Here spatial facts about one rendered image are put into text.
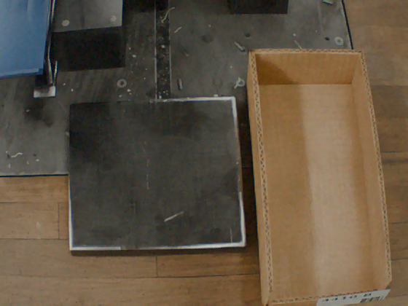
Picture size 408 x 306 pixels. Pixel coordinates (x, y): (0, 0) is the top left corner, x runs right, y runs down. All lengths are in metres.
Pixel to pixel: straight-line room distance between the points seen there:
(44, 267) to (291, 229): 0.25
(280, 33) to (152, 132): 0.19
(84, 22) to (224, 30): 0.17
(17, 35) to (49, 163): 0.14
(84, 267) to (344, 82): 0.34
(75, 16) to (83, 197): 0.18
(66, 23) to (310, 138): 0.28
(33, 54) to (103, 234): 0.19
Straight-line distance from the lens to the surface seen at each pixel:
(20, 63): 0.89
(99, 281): 0.88
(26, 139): 0.95
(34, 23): 0.92
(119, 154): 0.91
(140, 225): 0.88
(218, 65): 0.98
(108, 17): 0.91
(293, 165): 0.92
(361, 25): 1.03
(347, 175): 0.93
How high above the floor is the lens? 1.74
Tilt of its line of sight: 65 degrees down
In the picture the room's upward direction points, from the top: 2 degrees clockwise
